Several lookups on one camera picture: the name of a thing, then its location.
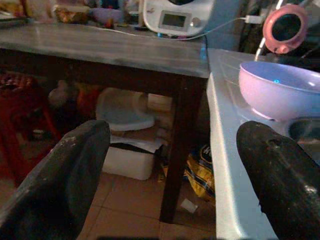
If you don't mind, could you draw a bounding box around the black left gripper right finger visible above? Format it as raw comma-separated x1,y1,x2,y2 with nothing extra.
236,120,320,240

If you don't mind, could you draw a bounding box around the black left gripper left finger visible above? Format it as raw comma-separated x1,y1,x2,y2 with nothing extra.
0,119,111,240

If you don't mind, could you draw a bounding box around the white table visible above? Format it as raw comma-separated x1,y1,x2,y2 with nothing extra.
206,48,320,240

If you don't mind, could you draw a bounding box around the dark round dish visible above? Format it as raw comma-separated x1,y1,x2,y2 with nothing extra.
287,117,320,145

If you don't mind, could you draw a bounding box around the white storage box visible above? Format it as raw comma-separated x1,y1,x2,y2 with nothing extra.
101,142,156,181

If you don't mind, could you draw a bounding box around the red plastic stool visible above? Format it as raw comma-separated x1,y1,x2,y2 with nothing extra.
0,73,62,187

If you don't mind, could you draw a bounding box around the yellow snack bag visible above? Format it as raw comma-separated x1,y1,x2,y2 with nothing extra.
184,144,216,202

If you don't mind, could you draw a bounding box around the lilac plastic bowl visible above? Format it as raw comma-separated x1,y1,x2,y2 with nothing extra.
238,61,320,122

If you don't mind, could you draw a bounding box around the white plastic basin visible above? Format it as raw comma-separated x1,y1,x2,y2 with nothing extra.
95,87,156,132

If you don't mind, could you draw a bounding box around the white paper scrap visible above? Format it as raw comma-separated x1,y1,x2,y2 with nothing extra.
180,199,198,214

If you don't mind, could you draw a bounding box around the dark wooden table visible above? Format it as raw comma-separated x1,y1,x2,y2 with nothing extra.
0,22,210,224

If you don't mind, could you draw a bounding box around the pink round mirror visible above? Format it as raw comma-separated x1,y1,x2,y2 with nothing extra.
262,4,310,55

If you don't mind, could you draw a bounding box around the white power adapter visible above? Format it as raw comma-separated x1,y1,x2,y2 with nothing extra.
244,14,262,25

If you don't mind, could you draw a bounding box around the purple plastic bag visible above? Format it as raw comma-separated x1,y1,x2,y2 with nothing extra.
88,7,125,25

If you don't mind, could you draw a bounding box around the white kitchen appliance with display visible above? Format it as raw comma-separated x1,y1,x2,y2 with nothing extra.
142,0,216,38

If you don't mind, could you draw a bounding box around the white charging cable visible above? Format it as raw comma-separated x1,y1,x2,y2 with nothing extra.
87,16,248,41

